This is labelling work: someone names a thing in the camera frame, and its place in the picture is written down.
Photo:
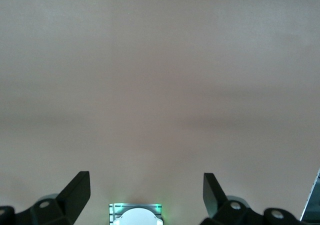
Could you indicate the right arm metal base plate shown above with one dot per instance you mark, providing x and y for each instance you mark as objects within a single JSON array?
[{"x": 113, "y": 208}]

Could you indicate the brown table cover sheet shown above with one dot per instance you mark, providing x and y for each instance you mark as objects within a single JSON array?
[{"x": 160, "y": 85}]

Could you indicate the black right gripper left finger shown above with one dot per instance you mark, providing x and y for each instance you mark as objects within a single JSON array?
[{"x": 67, "y": 202}]

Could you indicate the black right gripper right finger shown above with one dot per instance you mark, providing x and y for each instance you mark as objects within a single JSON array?
[{"x": 225, "y": 210}]

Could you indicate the aluminium table frame profile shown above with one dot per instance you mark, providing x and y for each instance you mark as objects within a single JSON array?
[{"x": 313, "y": 202}]

